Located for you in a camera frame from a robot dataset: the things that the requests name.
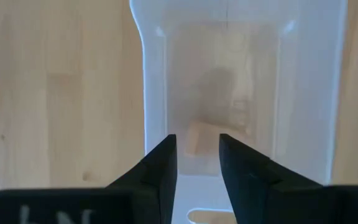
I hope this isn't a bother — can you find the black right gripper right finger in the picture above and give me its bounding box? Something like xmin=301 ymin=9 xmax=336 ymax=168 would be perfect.
xmin=218 ymin=133 xmax=326 ymax=224

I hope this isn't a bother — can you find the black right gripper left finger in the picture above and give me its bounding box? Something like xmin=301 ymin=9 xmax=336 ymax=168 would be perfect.
xmin=106 ymin=134 xmax=178 ymax=224

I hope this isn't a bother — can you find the wooden rectangular block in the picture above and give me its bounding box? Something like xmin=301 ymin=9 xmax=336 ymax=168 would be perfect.
xmin=184 ymin=120 xmax=233 ymax=158

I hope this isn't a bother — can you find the clear plastic bin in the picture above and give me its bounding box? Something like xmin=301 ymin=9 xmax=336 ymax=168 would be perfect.
xmin=128 ymin=0 xmax=349 ymax=224

